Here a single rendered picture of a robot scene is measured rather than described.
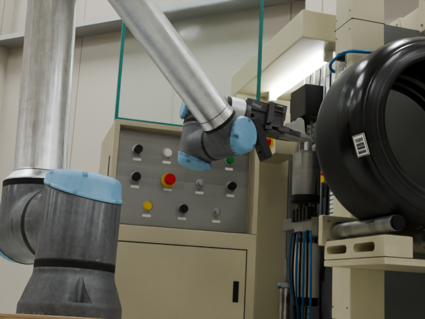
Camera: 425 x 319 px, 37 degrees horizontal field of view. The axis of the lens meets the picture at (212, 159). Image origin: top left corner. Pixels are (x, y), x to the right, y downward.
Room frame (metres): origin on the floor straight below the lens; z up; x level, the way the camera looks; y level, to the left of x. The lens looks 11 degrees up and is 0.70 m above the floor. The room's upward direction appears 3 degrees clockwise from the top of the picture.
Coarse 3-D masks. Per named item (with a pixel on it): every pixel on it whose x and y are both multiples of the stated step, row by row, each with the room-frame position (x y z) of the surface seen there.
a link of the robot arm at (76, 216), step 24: (48, 192) 1.17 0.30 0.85; (72, 192) 1.15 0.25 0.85; (96, 192) 1.16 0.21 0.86; (120, 192) 1.22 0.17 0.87; (24, 216) 1.23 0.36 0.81; (48, 216) 1.16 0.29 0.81; (72, 216) 1.15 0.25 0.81; (96, 216) 1.16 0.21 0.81; (24, 240) 1.25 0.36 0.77; (48, 240) 1.15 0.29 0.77; (72, 240) 1.14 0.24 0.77; (96, 240) 1.16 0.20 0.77
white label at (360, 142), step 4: (356, 136) 1.69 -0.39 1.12; (360, 136) 1.68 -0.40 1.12; (364, 136) 1.67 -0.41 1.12; (356, 140) 1.69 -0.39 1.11; (360, 140) 1.68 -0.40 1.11; (364, 140) 1.67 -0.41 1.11; (356, 144) 1.69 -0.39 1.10; (360, 144) 1.68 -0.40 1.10; (364, 144) 1.67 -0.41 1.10; (356, 148) 1.70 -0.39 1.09; (360, 148) 1.69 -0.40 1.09; (364, 148) 1.68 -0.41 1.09; (356, 152) 1.70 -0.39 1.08; (360, 152) 1.69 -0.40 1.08; (364, 152) 1.68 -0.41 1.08; (368, 152) 1.67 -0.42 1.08; (360, 156) 1.69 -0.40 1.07
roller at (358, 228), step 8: (384, 216) 1.77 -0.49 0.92; (392, 216) 1.72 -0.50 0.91; (400, 216) 1.73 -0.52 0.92; (344, 224) 1.99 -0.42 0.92; (352, 224) 1.93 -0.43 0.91; (360, 224) 1.88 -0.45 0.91; (368, 224) 1.83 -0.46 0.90; (376, 224) 1.79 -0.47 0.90; (384, 224) 1.75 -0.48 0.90; (392, 224) 1.72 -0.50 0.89; (400, 224) 1.73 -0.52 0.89; (336, 232) 2.02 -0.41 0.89; (344, 232) 1.98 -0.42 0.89; (352, 232) 1.93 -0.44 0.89; (360, 232) 1.89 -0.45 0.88; (368, 232) 1.86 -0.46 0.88; (376, 232) 1.82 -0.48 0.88; (384, 232) 1.80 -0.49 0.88
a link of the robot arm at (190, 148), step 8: (184, 120) 1.64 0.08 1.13; (192, 120) 1.62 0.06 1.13; (184, 128) 1.63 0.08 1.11; (192, 128) 1.61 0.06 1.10; (200, 128) 1.61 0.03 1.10; (184, 136) 1.62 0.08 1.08; (192, 136) 1.60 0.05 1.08; (200, 136) 1.57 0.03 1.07; (184, 144) 1.62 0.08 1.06; (192, 144) 1.59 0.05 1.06; (200, 144) 1.57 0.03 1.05; (184, 152) 1.61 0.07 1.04; (192, 152) 1.60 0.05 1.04; (200, 152) 1.58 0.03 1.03; (184, 160) 1.61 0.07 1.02; (192, 160) 1.60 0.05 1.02; (200, 160) 1.60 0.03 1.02; (208, 160) 1.60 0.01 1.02; (216, 160) 1.60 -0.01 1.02; (192, 168) 1.67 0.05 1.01; (200, 168) 1.65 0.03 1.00; (208, 168) 1.63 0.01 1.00
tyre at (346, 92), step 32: (384, 64) 1.69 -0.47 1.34; (416, 64) 1.96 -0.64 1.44; (352, 96) 1.70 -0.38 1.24; (384, 96) 1.68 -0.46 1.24; (416, 96) 2.03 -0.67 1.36; (320, 128) 1.86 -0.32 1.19; (352, 128) 1.70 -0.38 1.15; (384, 128) 1.68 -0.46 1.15; (320, 160) 1.88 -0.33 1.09; (352, 160) 1.72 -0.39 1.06; (384, 160) 1.69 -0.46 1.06; (352, 192) 1.81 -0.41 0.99; (384, 192) 1.72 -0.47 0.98; (416, 192) 1.71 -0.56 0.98; (416, 224) 1.77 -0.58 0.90
